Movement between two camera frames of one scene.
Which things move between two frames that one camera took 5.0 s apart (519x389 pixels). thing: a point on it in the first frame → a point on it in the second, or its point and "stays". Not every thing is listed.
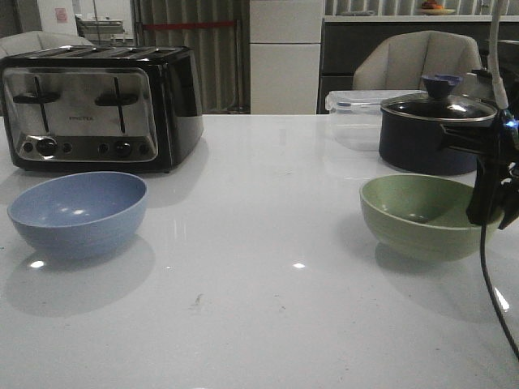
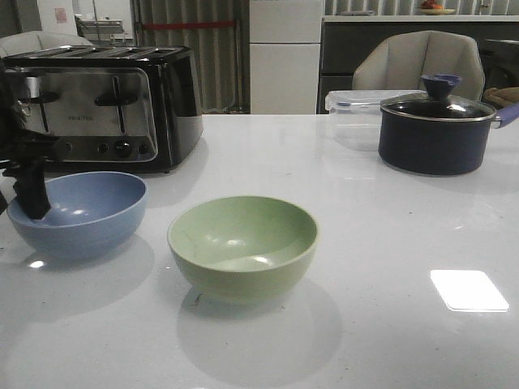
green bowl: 422,217 → 242,250
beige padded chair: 398,61 stays
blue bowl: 80,214 stays
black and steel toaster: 100,108 stays
